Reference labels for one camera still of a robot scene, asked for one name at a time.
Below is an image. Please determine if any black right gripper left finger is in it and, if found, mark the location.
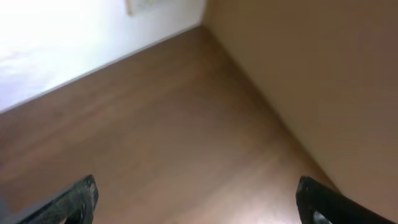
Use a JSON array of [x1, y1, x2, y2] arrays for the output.
[[1, 174, 99, 224]]

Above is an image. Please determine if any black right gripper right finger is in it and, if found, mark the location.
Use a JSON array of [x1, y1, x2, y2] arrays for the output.
[[295, 176, 394, 224]]

